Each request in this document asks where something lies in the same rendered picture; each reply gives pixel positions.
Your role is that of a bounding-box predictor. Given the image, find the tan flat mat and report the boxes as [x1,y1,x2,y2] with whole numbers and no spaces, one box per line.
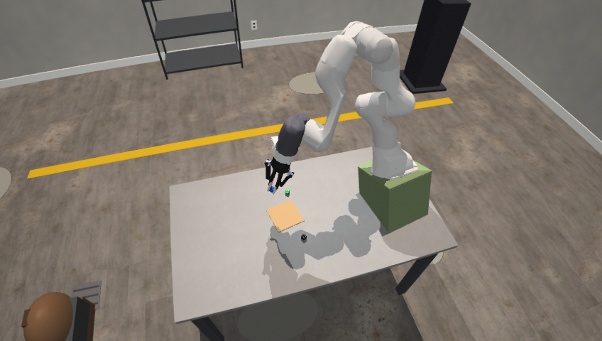
[267,200,304,232]

